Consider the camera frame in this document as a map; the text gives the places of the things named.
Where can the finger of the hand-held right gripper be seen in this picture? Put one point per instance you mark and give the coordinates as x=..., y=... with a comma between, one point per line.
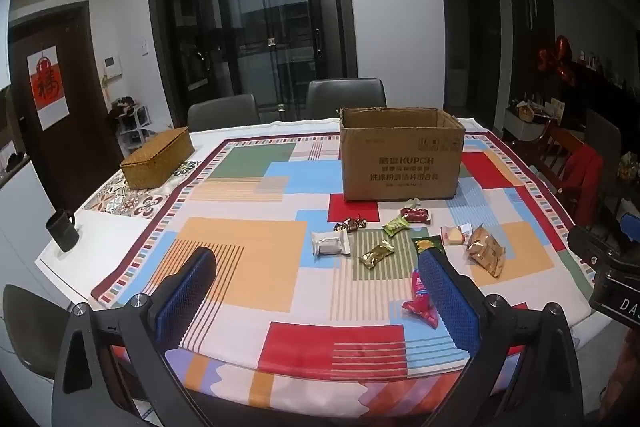
x=631, y=223
x=592, y=249

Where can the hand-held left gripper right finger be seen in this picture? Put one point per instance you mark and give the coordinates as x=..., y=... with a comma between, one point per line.
x=450, y=302

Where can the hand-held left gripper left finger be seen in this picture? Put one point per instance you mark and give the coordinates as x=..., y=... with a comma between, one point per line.
x=185, y=297

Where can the white pastry packet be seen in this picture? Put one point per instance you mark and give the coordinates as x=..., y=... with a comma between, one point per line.
x=454, y=235

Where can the gold olive snack packet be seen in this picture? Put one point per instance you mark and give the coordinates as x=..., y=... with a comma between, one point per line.
x=376, y=253

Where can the brown cardboard box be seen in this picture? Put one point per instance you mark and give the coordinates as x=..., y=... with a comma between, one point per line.
x=400, y=167

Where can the person's right forearm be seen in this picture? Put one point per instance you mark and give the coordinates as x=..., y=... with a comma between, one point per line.
x=630, y=367

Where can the bright red snack packet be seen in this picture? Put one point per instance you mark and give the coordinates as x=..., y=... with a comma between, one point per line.
x=419, y=297

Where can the orange flower bunch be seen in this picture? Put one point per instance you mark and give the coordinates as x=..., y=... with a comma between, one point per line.
x=629, y=167

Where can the brown bread packet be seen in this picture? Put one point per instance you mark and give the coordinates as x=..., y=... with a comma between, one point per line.
x=485, y=252

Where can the green yellow snack packet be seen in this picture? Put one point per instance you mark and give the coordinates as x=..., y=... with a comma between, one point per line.
x=427, y=244

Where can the red garment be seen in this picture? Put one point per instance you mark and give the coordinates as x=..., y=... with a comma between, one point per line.
x=585, y=177

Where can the dark red snack packet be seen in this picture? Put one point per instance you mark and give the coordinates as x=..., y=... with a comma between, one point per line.
x=416, y=216

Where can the grey dining chair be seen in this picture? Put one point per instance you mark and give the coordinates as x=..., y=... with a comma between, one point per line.
x=345, y=97
x=602, y=132
x=30, y=327
x=222, y=112

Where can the brown wooden chair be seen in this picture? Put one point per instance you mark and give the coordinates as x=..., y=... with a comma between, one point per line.
x=555, y=147

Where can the floral patterned mat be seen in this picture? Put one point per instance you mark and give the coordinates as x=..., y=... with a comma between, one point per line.
x=130, y=202

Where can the grey white snack packet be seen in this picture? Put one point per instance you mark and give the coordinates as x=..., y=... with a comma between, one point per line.
x=330, y=243

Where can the dark sideboard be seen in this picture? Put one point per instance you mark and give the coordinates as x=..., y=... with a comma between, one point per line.
x=600, y=92

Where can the black mug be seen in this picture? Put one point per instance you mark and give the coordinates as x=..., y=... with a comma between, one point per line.
x=62, y=232

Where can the white side table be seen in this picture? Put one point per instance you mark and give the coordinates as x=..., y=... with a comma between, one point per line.
x=522, y=129

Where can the woven wicker box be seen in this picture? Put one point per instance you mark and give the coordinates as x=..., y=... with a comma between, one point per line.
x=155, y=159

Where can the colourful patterned tablecloth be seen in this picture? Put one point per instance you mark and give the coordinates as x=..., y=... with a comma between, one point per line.
x=300, y=187

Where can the white shoe rack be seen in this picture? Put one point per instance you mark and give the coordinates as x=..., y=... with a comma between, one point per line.
x=132, y=127

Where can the red foil balloons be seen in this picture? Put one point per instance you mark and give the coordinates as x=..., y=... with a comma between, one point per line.
x=557, y=59

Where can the dark wooden door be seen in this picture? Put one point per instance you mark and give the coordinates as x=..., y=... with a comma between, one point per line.
x=85, y=107

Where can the dark hallway door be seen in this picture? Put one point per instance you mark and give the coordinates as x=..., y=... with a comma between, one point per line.
x=484, y=47

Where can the tall dark wardrobe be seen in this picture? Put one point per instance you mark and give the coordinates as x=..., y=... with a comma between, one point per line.
x=530, y=7

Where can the white intercom panel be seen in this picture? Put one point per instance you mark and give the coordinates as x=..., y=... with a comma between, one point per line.
x=112, y=67

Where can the red and white door poster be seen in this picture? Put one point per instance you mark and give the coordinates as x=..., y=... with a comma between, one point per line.
x=47, y=87

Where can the glass sliding door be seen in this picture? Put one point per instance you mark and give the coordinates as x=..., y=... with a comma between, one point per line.
x=270, y=7

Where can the white light switch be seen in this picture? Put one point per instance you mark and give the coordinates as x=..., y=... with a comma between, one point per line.
x=144, y=47

